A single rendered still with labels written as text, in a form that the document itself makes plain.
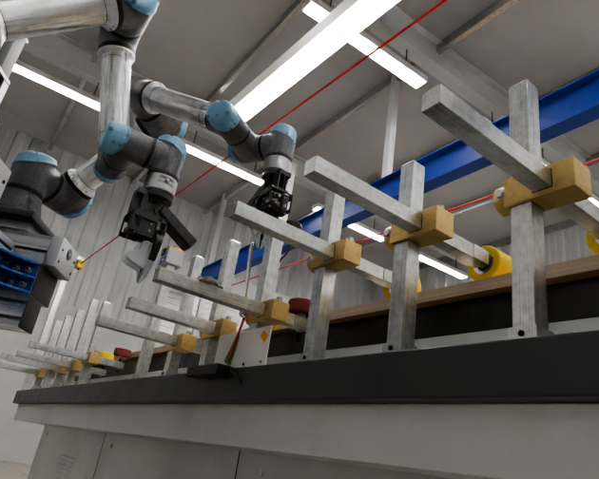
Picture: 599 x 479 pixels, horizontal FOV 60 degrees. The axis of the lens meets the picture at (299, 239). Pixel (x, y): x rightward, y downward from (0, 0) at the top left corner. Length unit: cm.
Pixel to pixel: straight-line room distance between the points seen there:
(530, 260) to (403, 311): 25
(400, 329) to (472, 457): 25
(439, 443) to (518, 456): 13
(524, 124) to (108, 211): 931
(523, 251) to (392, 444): 38
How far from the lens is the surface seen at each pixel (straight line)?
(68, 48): 762
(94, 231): 985
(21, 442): 925
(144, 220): 122
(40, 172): 179
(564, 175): 87
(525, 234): 87
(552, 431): 79
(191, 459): 198
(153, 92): 163
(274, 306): 131
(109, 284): 969
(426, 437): 91
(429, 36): 627
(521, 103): 100
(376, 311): 131
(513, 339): 79
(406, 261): 100
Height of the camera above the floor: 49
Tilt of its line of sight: 24 degrees up
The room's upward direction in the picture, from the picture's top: 9 degrees clockwise
